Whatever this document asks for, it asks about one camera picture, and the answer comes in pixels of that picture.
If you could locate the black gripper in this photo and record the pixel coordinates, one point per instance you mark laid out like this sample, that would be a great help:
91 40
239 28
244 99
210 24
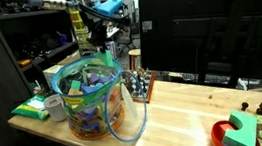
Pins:
95 26

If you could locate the green triangular foam block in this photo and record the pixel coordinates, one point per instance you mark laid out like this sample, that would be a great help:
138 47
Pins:
105 58

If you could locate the purple foam block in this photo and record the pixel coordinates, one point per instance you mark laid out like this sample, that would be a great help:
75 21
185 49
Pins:
94 78

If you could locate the blue foam block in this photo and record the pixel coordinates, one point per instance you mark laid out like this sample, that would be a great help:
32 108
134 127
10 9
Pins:
89 88

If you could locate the green square foam block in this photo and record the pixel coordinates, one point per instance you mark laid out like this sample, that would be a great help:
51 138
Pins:
75 85

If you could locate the orange foam block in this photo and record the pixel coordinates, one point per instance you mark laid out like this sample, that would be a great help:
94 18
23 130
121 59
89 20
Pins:
74 92

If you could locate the clear toy bag blue rim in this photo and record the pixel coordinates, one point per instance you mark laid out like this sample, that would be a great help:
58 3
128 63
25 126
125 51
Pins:
91 121

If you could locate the clear round bag lid flap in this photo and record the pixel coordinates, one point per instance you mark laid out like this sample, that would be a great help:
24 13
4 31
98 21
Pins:
136 116

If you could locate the orange block in red bowl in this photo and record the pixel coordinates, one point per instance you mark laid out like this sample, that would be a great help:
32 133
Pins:
224 128

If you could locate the green U-shaped foam block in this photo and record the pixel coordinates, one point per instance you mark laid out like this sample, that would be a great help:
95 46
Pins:
243 129

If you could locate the purple lit box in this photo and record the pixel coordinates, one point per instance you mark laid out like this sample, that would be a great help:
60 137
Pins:
112 49

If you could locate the yellow storage bins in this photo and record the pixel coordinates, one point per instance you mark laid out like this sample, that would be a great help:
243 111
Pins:
78 25

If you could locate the black office chair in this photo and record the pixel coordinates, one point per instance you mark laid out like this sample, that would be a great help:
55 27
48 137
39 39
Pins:
126 38

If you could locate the round wooden stool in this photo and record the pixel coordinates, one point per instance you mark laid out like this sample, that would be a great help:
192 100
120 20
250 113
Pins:
134 54

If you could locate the white cardboard box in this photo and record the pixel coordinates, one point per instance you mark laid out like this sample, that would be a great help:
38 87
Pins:
52 72

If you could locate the wooden framed chess board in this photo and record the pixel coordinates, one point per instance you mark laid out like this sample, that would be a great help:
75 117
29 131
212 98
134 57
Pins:
148 87

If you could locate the white paper cup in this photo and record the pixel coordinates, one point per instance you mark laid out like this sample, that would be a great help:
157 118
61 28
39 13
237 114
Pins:
54 107

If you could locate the dark metal shelf unit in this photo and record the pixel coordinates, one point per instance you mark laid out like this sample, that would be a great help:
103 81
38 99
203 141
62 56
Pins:
13 16

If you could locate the green wipes package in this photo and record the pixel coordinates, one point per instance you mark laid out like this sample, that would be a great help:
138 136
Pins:
31 108

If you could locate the large black cabinet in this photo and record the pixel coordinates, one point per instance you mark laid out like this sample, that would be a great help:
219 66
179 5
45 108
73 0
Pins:
200 34

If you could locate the black computer keyboard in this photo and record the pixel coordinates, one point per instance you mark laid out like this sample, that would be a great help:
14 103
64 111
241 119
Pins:
217 78

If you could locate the red plastic bowl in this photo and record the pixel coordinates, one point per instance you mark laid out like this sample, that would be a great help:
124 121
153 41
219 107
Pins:
216 136

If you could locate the blue wrist camera housing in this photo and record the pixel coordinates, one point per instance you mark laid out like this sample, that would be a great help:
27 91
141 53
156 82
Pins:
108 6

